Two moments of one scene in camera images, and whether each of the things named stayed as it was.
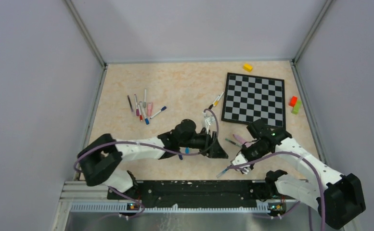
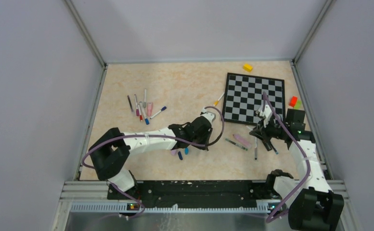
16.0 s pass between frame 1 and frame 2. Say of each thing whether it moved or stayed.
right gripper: moved
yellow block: stayed
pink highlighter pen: stayed
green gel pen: stayed
